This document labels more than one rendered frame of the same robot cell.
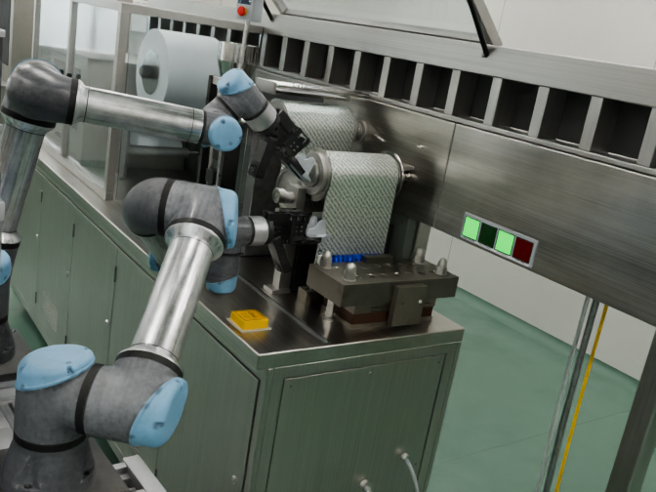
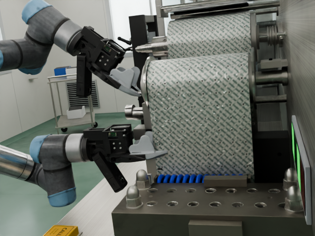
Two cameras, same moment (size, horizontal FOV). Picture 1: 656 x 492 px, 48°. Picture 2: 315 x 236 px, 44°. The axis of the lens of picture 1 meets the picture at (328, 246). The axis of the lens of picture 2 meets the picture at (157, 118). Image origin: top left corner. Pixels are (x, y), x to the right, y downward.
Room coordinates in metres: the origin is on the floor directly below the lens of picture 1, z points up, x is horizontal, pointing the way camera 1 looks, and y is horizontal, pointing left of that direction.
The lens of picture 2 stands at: (1.36, -0.73, 1.38)
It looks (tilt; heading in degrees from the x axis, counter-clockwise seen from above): 12 degrees down; 54
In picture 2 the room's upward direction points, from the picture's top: 6 degrees counter-clockwise
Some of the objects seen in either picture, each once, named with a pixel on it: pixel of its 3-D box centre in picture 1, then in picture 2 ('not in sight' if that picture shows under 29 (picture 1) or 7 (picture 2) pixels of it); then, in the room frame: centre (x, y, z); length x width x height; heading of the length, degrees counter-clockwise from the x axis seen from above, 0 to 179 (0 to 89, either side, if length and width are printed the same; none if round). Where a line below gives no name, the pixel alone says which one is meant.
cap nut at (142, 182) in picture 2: (326, 259); (142, 178); (1.83, 0.00, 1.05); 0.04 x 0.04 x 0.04
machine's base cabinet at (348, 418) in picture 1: (166, 315); not in sight; (2.72, 0.59, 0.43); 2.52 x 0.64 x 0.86; 37
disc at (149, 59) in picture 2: (315, 173); (153, 85); (1.94, 0.07, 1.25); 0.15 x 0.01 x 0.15; 37
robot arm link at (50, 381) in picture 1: (58, 389); not in sight; (1.07, 0.40, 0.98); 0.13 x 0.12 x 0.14; 88
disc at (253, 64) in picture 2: (386, 176); (254, 78); (2.09, -0.13, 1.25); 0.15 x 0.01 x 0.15; 37
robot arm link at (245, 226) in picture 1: (227, 232); (54, 150); (1.73, 0.25, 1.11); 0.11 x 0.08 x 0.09; 127
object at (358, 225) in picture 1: (354, 229); (201, 144); (1.97, -0.07, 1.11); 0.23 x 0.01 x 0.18; 127
